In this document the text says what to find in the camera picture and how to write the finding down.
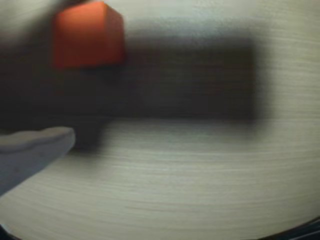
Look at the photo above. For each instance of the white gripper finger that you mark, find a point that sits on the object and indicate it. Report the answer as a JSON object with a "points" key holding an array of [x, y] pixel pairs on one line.
{"points": [[27, 155]]}

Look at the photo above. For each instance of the orange cube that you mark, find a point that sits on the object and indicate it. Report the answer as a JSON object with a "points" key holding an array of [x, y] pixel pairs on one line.
{"points": [[85, 37]]}

